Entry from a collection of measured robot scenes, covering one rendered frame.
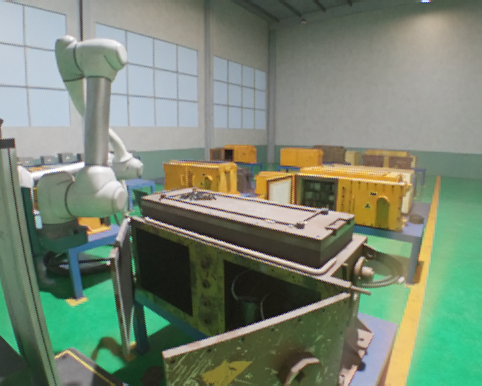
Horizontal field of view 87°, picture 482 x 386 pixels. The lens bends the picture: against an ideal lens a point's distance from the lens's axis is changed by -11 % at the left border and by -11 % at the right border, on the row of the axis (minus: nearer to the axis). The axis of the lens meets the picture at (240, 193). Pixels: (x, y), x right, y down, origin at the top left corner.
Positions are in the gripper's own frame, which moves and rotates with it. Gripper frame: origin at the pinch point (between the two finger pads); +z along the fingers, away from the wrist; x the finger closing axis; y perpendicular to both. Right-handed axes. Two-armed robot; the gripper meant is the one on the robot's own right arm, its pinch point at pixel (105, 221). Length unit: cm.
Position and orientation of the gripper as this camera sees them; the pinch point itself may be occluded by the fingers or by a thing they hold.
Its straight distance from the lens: 169.9
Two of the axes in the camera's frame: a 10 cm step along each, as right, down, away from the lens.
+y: -4.9, 1.7, -8.5
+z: 0.0, 9.8, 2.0
